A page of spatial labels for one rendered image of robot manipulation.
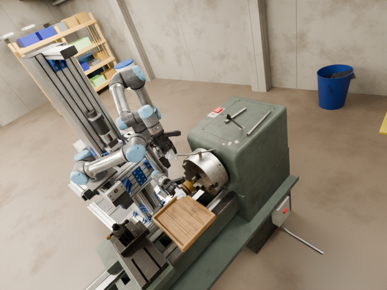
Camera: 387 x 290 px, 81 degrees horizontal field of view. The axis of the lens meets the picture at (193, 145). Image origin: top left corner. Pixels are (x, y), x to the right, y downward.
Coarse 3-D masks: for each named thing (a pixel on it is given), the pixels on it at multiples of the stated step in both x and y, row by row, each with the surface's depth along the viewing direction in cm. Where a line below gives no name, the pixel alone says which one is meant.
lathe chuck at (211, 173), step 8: (192, 152) 155; (184, 160) 153; (192, 160) 145; (208, 160) 143; (200, 168) 141; (208, 168) 141; (216, 168) 142; (208, 176) 140; (216, 176) 142; (224, 184) 150; (208, 192) 157; (216, 192) 147
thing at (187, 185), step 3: (186, 180) 149; (192, 180) 149; (183, 183) 149; (186, 183) 147; (189, 183) 147; (192, 183) 148; (180, 186) 148; (183, 186) 146; (186, 186) 146; (189, 186) 146; (192, 186) 146; (183, 189) 145; (186, 189) 145; (189, 189) 145; (192, 189) 147; (186, 192) 145; (189, 192) 147
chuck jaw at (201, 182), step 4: (200, 180) 148; (204, 180) 147; (196, 184) 147; (200, 184) 146; (204, 184) 144; (208, 184) 143; (212, 184) 143; (216, 184) 143; (196, 188) 146; (200, 188) 146; (204, 188) 146; (208, 188) 142; (212, 188) 144
